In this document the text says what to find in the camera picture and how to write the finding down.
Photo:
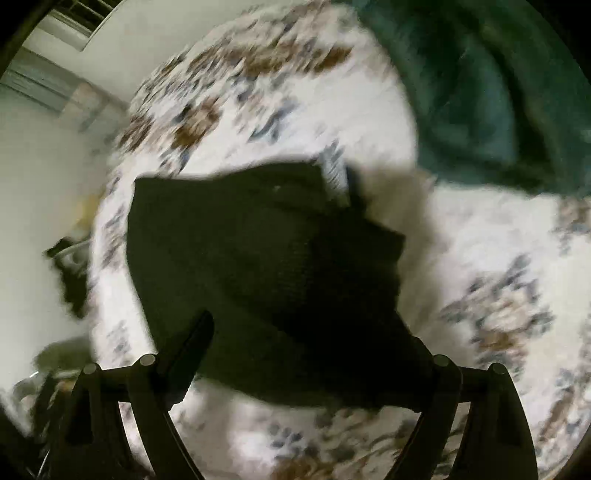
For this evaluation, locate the floral bed sheet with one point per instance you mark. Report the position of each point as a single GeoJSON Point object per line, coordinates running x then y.
{"type": "Point", "coordinates": [485, 258]}

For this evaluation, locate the teal quilted blanket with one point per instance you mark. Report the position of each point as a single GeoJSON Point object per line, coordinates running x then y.
{"type": "Point", "coordinates": [471, 92]}

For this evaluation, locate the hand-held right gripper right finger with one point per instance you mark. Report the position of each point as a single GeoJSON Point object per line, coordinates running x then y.
{"type": "Point", "coordinates": [444, 383]}

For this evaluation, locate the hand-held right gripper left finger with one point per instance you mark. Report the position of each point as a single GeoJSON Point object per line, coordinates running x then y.
{"type": "Point", "coordinates": [187, 360]}

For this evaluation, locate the black white-striped sweater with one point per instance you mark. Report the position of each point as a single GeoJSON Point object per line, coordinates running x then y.
{"type": "Point", "coordinates": [258, 267]}

